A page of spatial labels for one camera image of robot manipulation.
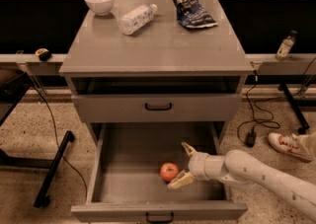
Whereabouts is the black middle drawer handle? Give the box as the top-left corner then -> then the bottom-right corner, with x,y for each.
145,212 -> 174,224

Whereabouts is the red apple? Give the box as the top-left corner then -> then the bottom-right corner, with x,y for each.
160,162 -> 180,183

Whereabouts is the small bottle on ledge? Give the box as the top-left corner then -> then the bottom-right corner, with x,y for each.
276,31 -> 297,61

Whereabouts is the closed top drawer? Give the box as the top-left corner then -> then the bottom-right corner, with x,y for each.
72,94 -> 241,122

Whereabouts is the clear plastic water bottle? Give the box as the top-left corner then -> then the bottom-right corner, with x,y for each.
118,4 -> 158,36

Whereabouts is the black drawer handle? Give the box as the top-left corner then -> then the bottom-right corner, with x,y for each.
144,103 -> 173,112
145,212 -> 174,224

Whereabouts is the grey drawer cabinet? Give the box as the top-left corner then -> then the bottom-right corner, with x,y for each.
60,0 -> 252,136

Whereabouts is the black power adapter cable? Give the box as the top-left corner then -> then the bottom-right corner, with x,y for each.
236,69 -> 281,148

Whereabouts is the dark chair at left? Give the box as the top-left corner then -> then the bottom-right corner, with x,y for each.
0,68 -> 31,125

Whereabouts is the black stand leg right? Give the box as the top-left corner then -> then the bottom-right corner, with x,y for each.
278,83 -> 310,135

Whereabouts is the white red sneaker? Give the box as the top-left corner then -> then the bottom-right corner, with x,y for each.
268,132 -> 316,162

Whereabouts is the yellow black tape measure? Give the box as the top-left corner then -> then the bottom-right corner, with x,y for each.
35,48 -> 51,61

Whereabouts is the white bowl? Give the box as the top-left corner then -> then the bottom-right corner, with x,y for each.
84,0 -> 115,16

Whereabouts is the black top drawer handle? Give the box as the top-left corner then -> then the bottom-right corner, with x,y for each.
144,103 -> 173,112

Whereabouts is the black floor cable left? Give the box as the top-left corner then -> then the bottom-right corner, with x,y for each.
32,86 -> 89,202

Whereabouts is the blue chip bag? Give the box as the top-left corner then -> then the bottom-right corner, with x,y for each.
173,0 -> 217,29

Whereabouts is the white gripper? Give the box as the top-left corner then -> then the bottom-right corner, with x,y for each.
167,142 -> 208,189

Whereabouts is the black stand leg left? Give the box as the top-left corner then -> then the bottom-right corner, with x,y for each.
34,130 -> 75,208

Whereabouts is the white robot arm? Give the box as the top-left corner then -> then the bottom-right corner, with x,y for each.
168,142 -> 316,221

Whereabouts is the open middle drawer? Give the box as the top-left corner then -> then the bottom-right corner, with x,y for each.
71,122 -> 248,222

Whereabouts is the black stand leg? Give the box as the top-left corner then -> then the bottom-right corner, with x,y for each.
278,83 -> 310,135
34,130 -> 75,208

